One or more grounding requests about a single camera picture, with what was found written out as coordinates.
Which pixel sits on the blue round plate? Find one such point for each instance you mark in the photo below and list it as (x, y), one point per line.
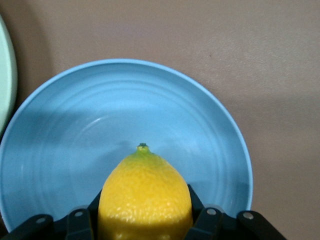
(100, 120)

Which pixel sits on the yellow lemon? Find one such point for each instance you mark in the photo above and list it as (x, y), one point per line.
(145, 195)

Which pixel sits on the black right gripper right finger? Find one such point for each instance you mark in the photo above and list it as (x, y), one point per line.
(220, 225)

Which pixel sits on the pale green round plate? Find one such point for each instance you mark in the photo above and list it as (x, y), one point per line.
(6, 75)

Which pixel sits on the brown table cover sheet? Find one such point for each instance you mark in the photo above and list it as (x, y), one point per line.
(225, 37)

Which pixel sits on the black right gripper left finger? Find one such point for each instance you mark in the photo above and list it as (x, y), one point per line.
(75, 225)

